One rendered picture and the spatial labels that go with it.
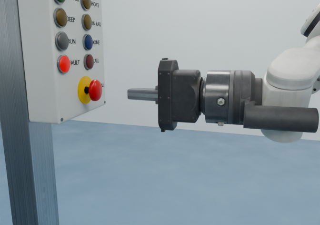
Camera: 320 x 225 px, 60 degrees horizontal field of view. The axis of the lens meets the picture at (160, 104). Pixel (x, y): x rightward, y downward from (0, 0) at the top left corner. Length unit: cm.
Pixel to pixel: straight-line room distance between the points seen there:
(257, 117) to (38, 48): 34
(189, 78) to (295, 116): 16
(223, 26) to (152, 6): 83
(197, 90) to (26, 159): 32
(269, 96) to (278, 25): 273
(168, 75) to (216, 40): 270
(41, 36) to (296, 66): 38
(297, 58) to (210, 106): 15
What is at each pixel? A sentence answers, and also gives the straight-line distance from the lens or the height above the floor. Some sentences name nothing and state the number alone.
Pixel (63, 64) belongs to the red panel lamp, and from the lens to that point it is 47.
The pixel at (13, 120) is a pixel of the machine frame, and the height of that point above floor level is 83.
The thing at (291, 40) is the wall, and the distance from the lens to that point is 316.
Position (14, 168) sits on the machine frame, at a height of 74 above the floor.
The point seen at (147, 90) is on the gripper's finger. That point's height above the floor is 88.
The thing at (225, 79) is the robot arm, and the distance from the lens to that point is 43.
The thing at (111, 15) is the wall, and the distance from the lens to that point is 350.
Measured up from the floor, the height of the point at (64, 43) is 95.
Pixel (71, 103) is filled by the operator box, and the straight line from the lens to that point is 50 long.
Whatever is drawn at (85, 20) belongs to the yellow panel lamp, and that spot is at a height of 100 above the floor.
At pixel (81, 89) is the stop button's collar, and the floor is 87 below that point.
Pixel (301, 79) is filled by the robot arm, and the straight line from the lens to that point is 42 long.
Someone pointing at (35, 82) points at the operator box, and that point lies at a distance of 49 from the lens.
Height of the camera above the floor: 95
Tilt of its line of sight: 12 degrees down
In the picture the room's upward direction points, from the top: straight up
